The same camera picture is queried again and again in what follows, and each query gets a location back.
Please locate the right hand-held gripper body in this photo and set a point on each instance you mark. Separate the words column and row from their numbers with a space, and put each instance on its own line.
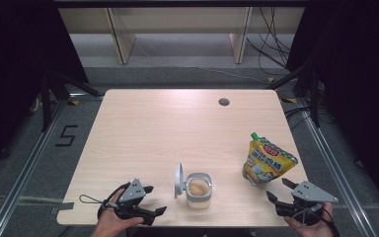
column 311, row 192

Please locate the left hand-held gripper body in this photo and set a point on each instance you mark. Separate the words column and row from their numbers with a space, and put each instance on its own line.
column 132, row 194

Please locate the yellow seasoning pouch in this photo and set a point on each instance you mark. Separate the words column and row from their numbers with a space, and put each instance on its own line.
column 268, row 163

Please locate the clear jar with grey lid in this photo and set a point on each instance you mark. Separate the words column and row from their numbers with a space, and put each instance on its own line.
column 198, row 191

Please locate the person's right hand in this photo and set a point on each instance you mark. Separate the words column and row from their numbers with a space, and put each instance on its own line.
column 316, row 230

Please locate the person's left hand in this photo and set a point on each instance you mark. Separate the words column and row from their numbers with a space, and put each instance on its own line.
column 110, row 225

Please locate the grey tape strip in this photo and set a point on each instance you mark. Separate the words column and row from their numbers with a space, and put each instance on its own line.
column 62, row 208

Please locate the black tape floor number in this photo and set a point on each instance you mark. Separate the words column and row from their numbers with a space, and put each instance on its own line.
column 66, row 135

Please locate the black metal stand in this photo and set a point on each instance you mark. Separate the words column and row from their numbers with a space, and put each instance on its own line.
column 47, row 105
column 315, row 98

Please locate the black curtain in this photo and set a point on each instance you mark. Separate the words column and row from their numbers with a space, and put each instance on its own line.
column 13, row 65
column 358, row 82

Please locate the aluminium floor rail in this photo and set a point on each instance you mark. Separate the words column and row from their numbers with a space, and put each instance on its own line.
column 29, row 168
column 342, row 177

